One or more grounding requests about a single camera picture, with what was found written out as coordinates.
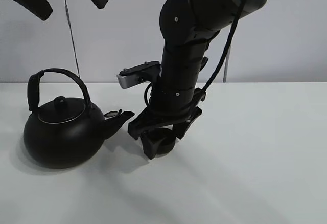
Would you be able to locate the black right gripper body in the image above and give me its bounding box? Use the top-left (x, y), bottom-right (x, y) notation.
top-left (128, 87), bottom-right (206, 139)

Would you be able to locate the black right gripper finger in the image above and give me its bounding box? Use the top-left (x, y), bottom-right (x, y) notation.
top-left (173, 118), bottom-right (196, 139)
top-left (141, 131), bottom-right (164, 160)

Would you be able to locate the small black teacup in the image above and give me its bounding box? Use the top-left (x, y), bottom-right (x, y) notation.
top-left (151, 128), bottom-right (176, 156)

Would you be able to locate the black round teapot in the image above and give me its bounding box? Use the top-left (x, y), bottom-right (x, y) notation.
top-left (23, 68), bottom-right (135, 169)

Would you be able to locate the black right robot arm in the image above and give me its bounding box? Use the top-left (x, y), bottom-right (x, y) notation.
top-left (118, 0), bottom-right (267, 159)

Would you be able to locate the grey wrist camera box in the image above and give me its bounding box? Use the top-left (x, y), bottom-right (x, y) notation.
top-left (117, 61), bottom-right (161, 89)

